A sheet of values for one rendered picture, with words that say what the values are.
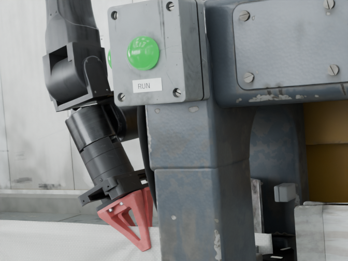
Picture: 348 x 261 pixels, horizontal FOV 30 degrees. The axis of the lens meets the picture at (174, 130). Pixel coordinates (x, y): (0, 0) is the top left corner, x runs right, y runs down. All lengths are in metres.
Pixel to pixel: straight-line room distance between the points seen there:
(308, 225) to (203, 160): 0.19
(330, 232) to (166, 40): 0.30
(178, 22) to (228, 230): 0.20
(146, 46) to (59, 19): 0.36
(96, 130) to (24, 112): 7.05
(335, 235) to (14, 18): 7.39
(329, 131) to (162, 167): 0.26
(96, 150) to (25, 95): 7.04
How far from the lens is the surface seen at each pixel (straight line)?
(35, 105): 7.78
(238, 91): 0.58
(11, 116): 8.06
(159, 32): 0.56
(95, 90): 0.86
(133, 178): 0.85
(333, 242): 0.74
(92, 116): 0.87
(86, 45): 0.88
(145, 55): 0.55
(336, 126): 0.80
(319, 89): 0.56
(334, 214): 0.73
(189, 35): 0.56
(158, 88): 0.56
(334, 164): 0.86
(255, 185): 0.78
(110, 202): 0.86
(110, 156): 0.85
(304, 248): 0.74
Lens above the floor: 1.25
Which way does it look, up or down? 3 degrees down
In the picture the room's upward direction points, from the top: 4 degrees counter-clockwise
